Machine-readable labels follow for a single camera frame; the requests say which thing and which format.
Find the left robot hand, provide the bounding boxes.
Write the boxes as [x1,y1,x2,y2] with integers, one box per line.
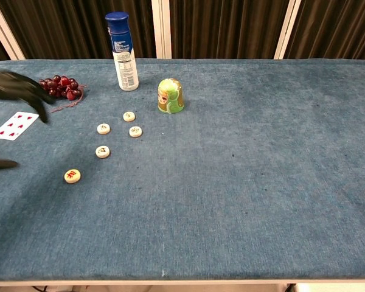
[0,70,55,170]

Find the red-marked chess disc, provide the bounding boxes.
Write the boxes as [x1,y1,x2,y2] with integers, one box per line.
[63,169,82,184]

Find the red hearts playing card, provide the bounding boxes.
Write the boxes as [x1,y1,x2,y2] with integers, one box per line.
[0,111,40,141]

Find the dark red plastic grape bunch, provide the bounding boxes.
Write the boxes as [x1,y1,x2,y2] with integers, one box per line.
[38,75,88,114]

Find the blue-capped white bottle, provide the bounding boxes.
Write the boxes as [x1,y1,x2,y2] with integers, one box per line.
[105,12,140,91]

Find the green nesting doll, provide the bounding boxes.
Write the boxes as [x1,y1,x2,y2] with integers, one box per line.
[157,78,185,115]

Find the white frame post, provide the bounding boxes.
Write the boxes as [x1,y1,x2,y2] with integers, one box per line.
[273,0,302,60]
[151,0,173,60]
[0,0,26,61]

